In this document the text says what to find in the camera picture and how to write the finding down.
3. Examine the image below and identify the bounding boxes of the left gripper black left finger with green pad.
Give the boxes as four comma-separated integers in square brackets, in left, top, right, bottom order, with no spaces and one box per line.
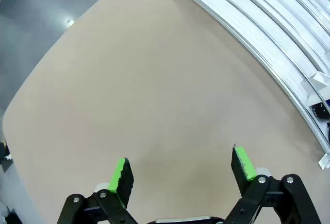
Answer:
[56,157,137,224]

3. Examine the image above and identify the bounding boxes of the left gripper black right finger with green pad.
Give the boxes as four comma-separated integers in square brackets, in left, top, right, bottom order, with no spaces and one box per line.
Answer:
[224,145,323,224]

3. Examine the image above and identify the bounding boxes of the black Pepsi can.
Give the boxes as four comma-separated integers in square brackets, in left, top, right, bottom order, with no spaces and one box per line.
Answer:
[308,99,330,120]

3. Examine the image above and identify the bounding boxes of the white can dispenser rack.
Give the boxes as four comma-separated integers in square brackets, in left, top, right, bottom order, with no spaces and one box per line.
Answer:
[163,0,330,170]

